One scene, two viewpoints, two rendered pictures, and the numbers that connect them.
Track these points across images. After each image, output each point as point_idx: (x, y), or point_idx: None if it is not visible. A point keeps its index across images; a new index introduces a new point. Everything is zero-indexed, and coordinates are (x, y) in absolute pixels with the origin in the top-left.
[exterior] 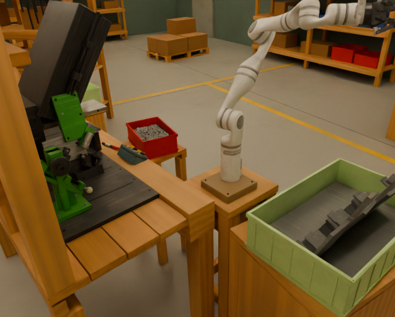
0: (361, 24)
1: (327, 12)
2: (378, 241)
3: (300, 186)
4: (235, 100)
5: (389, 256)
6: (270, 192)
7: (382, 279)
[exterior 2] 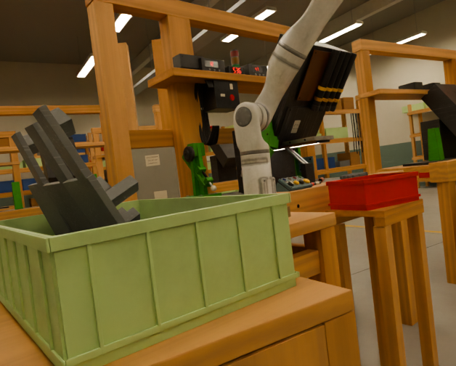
0: None
1: None
2: None
3: (193, 205)
4: (269, 93)
5: (5, 263)
6: None
7: (9, 314)
